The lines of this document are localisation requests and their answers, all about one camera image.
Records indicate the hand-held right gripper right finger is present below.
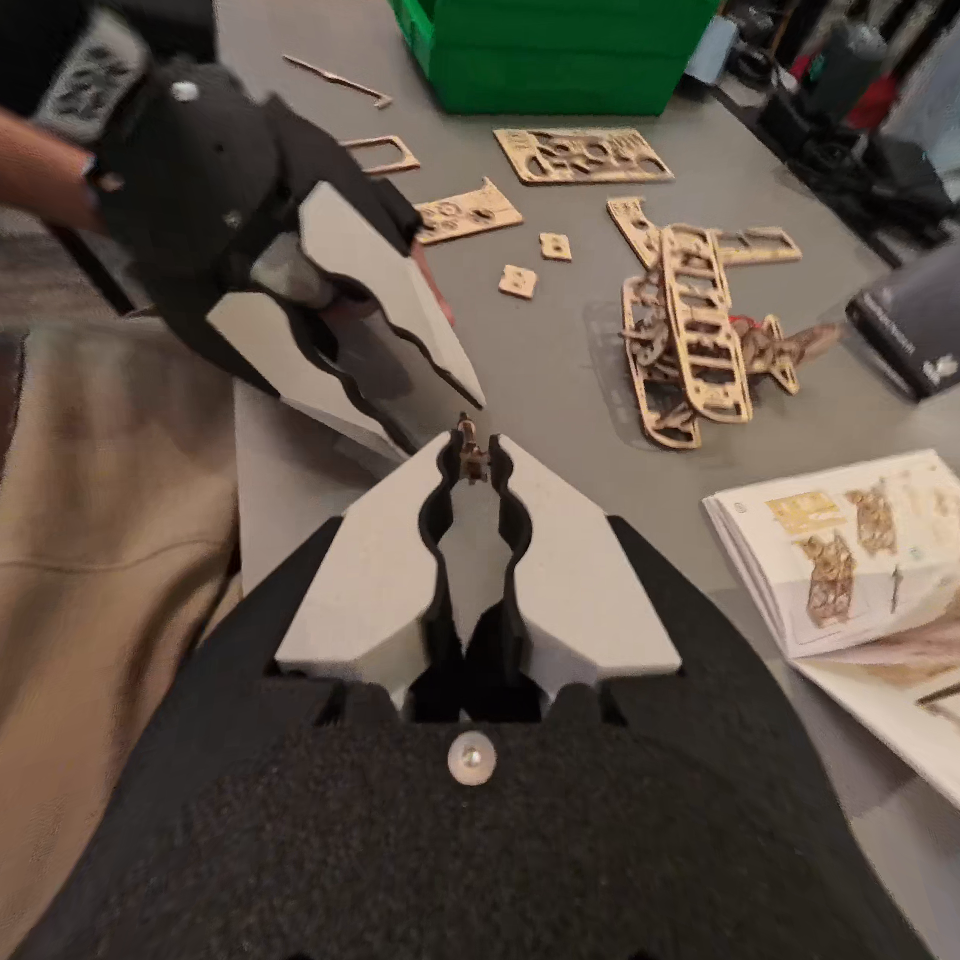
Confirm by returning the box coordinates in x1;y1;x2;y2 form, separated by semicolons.
487;433;684;706

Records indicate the large laser-cut wooden sheet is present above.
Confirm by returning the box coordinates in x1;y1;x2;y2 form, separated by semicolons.
492;127;676;187

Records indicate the thin hooked wooden stick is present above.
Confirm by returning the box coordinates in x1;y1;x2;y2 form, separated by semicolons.
282;54;395;111

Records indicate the black cardboard box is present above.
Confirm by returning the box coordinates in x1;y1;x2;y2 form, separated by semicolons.
845;243;960;404

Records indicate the green plastic bin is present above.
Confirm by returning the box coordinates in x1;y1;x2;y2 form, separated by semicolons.
388;0;725;117

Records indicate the open instruction booklet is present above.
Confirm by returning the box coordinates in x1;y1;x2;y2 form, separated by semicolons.
702;448;960;810

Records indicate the pale blue box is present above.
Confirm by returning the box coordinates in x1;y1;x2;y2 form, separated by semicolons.
684;13;741;85

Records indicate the broken laser-cut wooden sheet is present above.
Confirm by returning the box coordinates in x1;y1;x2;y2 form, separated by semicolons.
412;177;524;247

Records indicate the grey desk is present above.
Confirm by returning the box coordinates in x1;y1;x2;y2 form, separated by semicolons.
213;0;960;960

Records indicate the person's beige sweatshirt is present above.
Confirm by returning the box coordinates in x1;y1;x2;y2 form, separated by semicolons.
0;318;249;960

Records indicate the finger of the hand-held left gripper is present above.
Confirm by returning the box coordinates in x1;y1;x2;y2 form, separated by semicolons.
298;182;487;412
206;291;420;460

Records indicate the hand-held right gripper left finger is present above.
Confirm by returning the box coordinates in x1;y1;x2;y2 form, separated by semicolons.
273;431;466;714

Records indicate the wooden biplane model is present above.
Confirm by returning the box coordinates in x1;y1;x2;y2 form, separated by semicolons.
618;222;849;451

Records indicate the grey cylindrical device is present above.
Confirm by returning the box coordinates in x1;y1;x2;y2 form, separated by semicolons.
812;18;891;123

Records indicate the person's left hand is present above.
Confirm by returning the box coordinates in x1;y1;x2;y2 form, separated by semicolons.
0;105;125;234

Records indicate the wooden u-shaped frame piece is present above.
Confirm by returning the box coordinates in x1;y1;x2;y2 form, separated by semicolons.
341;135;421;178

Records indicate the black cable bundle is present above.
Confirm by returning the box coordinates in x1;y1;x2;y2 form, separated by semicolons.
783;131;955;252

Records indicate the small wooden model part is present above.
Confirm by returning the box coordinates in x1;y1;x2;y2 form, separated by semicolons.
453;412;492;487

